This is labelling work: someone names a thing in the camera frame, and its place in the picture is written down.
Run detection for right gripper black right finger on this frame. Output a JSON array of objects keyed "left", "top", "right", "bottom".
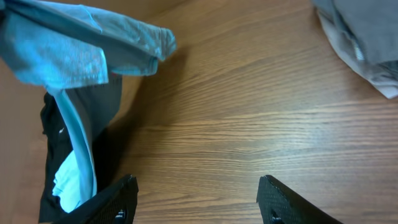
[{"left": 256, "top": 175, "right": 341, "bottom": 224}]

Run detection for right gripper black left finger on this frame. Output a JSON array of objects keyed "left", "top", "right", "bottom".
[{"left": 55, "top": 175, "right": 139, "bottom": 224}]

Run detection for light blue t-shirt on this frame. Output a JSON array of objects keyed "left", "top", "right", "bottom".
[{"left": 1, "top": 1, "right": 177, "bottom": 213}]

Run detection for black shirt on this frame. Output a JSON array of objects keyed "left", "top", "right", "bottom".
[{"left": 39, "top": 74, "right": 123, "bottom": 223}]

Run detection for grey folded shorts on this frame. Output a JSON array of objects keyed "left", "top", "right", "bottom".
[{"left": 312, "top": 0, "right": 398, "bottom": 82}]

